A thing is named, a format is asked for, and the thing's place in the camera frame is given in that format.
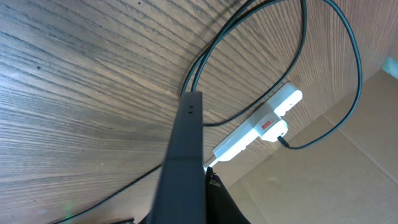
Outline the black USB charging cable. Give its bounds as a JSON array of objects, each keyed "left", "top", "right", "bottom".
[{"left": 46, "top": 0, "right": 363, "bottom": 224}]

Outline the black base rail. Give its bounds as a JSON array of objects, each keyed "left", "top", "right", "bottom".
[{"left": 111, "top": 218, "right": 134, "bottom": 224}]

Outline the white charger adapter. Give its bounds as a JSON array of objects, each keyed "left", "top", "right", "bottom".
[{"left": 254, "top": 113, "right": 288, "bottom": 142}]

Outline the Samsung Galaxy smartphone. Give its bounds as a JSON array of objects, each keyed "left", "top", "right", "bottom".
[{"left": 147, "top": 91, "right": 206, "bottom": 224}]

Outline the white power strip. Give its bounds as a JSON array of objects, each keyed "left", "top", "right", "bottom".
[{"left": 213, "top": 83, "right": 303, "bottom": 163}]

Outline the white power strip cord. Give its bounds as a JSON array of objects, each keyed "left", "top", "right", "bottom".
[{"left": 203, "top": 158, "right": 220, "bottom": 170}]

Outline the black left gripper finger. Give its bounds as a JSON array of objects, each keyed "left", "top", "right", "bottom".
[{"left": 205, "top": 167, "right": 250, "bottom": 224}]

